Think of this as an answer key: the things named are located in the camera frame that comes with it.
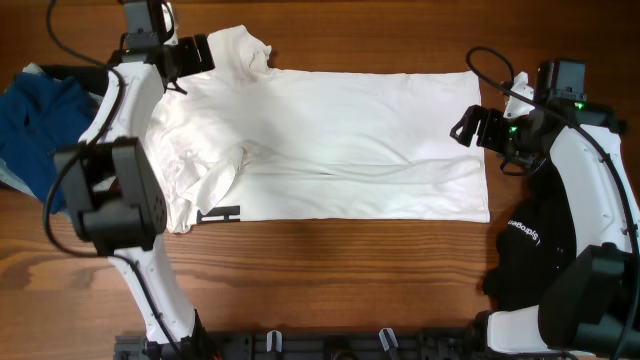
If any folded grey shirt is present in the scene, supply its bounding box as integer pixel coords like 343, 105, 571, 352
0, 62, 71, 221

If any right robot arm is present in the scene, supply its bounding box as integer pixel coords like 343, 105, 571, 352
451, 100, 639, 359

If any folded blue shirt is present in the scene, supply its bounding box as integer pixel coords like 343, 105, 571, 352
0, 72, 99, 216

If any white t-shirt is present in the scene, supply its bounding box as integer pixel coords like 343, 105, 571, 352
144, 26, 490, 233

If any folded black garment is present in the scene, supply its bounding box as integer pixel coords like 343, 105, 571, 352
40, 65, 109, 96

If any black printed t-shirt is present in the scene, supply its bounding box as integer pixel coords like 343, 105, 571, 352
482, 163, 576, 311

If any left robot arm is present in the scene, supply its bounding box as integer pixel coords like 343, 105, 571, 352
50, 43, 220, 359

